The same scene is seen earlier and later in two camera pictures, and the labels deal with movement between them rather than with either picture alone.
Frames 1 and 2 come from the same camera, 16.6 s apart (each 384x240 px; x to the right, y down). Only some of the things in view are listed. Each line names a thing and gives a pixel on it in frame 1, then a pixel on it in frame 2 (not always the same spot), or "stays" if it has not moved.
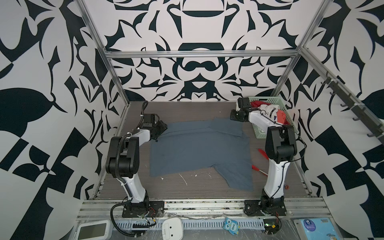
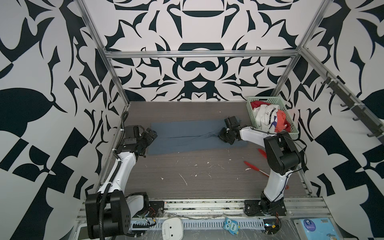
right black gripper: (233, 115) -> (220, 135)
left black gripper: (163, 127) -> (148, 138)
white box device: (172, 229) stays
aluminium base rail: (110, 209) stays
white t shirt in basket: (269, 111) stays
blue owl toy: (231, 225) stays
